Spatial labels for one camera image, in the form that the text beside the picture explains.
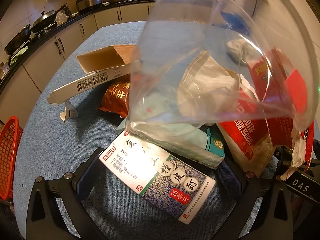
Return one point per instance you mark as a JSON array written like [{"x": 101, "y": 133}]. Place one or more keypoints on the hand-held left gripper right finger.
[{"x": 236, "y": 177}]

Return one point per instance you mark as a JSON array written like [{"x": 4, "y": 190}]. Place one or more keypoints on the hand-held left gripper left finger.
[{"x": 83, "y": 180}]

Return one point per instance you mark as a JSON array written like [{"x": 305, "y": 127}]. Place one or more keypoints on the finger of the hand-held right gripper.
[{"x": 283, "y": 155}]

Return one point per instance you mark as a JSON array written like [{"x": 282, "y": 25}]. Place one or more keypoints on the teal tissue packet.
[{"x": 210, "y": 142}]

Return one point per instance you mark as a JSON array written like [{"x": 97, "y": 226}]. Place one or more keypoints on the red and brown paper bag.
[{"x": 240, "y": 132}]

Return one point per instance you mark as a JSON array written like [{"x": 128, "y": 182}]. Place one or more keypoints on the blue white medicine box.
[{"x": 150, "y": 180}]

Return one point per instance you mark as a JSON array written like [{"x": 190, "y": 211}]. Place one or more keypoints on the orange plastic basket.
[{"x": 10, "y": 155}]

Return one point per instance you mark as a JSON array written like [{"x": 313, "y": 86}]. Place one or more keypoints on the brown snack packet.
[{"x": 115, "y": 97}]

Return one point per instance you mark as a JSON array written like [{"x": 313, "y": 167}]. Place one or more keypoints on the white foil pouch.
[{"x": 202, "y": 80}]

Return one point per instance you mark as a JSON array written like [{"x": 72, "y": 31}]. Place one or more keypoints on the white cloth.
[{"x": 237, "y": 47}]

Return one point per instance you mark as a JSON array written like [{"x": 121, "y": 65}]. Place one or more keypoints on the long cardboard box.
[{"x": 100, "y": 60}]

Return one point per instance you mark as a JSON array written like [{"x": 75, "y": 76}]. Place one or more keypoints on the clear plastic bag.
[{"x": 175, "y": 30}]

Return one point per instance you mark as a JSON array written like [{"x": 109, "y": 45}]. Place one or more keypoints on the beige lower kitchen cabinets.
[{"x": 42, "y": 62}]

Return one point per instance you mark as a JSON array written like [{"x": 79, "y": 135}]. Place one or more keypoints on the blue plastic bag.
[{"x": 235, "y": 21}]

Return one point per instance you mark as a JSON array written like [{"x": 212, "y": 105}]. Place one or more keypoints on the green vegetables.
[{"x": 18, "y": 52}]

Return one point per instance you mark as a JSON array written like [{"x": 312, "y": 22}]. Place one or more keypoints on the black frying pan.
[{"x": 17, "y": 40}]

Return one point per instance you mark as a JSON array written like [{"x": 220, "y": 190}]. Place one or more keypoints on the black wok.
[{"x": 46, "y": 20}]

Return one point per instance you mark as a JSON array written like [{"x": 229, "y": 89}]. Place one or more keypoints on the black kitchen countertop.
[{"x": 100, "y": 9}]

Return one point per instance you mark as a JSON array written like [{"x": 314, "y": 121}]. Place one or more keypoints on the metal cooker pot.
[{"x": 88, "y": 1}]

